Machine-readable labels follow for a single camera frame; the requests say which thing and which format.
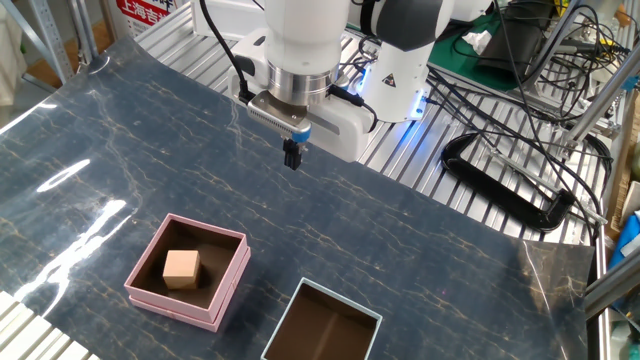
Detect red and white sign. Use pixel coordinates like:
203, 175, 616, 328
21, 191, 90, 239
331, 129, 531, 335
115, 0, 177, 39

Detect dark marble pattern mat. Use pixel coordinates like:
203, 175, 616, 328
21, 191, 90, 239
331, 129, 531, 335
0, 34, 596, 360

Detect long black camera cable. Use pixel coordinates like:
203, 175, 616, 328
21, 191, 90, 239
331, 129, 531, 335
198, 0, 255, 105

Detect crumpled white paper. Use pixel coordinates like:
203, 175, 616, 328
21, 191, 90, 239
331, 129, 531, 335
460, 29, 494, 55

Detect perforated metal angle bracket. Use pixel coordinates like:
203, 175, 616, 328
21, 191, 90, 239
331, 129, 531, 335
0, 0, 76, 86

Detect green cutting mat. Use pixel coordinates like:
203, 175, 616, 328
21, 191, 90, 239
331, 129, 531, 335
428, 0, 556, 92

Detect black C-clamp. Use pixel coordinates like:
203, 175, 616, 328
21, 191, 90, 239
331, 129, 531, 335
440, 131, 577, 233

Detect silver wrist camera blue caps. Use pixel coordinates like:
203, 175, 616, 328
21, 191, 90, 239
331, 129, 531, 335
246, 89, 312, 145

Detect small wooden cube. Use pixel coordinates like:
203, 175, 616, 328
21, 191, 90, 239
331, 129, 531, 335
162, 249, 202, 291

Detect slanted aluminium frame profile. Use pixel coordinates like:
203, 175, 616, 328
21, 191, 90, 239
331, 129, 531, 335
564, 49, 640, 146

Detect light blue cardboard box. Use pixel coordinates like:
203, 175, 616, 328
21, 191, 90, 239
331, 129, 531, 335
259, 277, 384, 360

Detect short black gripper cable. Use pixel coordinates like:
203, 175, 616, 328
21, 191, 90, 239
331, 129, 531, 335
327, 84, 379, 134

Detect blue plastic item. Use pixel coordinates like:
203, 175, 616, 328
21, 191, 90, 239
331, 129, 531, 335
607, 209, 640, 271

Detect pink square cardboard box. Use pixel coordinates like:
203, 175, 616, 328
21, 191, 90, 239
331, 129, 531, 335
123, 212, 252, 334

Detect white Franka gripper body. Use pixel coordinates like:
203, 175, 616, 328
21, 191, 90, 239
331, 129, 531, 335
227, 27, 377, 164

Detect grey metal pole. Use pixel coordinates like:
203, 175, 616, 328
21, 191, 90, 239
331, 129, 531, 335
67, 0, 100, 66

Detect black fabric bag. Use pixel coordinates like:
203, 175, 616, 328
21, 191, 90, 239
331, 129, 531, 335
474, 2, 554, 86

